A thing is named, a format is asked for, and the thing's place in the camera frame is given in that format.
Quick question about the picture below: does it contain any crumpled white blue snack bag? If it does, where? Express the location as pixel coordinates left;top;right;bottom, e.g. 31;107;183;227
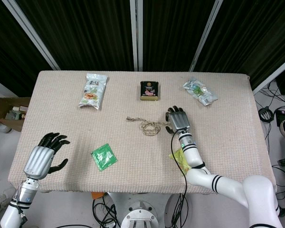
182;77;219;107

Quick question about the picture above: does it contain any white aluminium partition post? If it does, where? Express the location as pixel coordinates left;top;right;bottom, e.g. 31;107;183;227
189;0;224;72
251;54;285;95
2;0;60;71
129;0;144;72

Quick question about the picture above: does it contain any brown cardboard box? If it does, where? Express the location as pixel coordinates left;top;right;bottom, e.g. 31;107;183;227
0;96;31;133

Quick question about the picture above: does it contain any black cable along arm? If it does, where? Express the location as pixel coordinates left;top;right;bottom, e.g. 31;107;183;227
171;130;189;228

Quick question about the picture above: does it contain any black luncheon meat can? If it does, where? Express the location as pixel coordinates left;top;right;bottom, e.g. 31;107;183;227
139;81;160;102

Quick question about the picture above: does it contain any dark pleated partition panel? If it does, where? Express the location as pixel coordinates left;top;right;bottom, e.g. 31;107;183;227
196;0;285;89
16;0;136;71
142;0;216;72
0;0;52;97

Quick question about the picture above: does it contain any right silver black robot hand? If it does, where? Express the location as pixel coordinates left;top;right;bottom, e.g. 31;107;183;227
165;105;191;134

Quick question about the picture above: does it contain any brown twisted jute rope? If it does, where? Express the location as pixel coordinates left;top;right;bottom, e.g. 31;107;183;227
126;115;172;137

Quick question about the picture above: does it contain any beige waffle weave tablecloth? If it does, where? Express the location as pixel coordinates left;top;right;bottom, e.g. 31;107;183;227
8;70;277;195

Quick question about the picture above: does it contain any black round floor device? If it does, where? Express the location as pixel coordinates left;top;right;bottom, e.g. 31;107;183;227
258;106;274;124

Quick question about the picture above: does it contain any grey round robot base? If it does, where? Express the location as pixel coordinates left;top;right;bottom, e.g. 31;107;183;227
120;199;161;228

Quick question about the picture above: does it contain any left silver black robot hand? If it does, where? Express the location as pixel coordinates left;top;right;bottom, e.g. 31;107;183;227
22;132;71;180

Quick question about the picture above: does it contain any black floor cable bundle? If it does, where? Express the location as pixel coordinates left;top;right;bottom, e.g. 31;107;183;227
92;196;122;227

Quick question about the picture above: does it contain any white carrot print snack bag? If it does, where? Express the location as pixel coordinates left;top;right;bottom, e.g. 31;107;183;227
78;73;109;110

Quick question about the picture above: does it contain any yellow-green crumpled snack bag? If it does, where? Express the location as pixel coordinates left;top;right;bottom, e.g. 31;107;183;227
168;147;192;177

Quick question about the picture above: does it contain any flat green foil sachet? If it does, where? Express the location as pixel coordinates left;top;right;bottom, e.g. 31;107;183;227
90;143;119;171

